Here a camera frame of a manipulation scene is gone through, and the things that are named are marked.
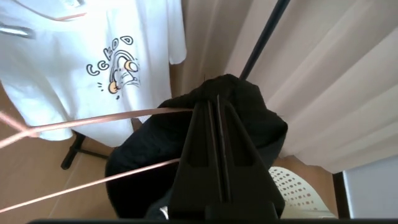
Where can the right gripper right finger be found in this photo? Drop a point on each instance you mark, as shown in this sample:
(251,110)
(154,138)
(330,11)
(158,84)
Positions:
(258,193)

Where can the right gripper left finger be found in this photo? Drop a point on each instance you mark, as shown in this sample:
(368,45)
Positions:
(186,193)

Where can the black shorts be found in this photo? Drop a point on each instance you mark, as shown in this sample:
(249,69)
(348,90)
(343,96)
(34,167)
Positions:
(149,140)

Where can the pink clothes hanger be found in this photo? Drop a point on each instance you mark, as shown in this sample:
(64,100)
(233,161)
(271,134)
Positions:
(93,120)
(71,16)

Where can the white printed t-shirt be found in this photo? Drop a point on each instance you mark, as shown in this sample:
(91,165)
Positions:
(62,46)

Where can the white laundry basket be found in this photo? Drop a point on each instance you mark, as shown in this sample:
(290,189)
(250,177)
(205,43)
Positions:
(314,211)

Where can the black clothes rack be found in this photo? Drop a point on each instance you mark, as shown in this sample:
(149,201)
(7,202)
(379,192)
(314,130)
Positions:
(264,34)

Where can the white curtain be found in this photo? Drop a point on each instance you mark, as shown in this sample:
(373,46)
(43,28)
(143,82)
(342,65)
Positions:
(326,77)

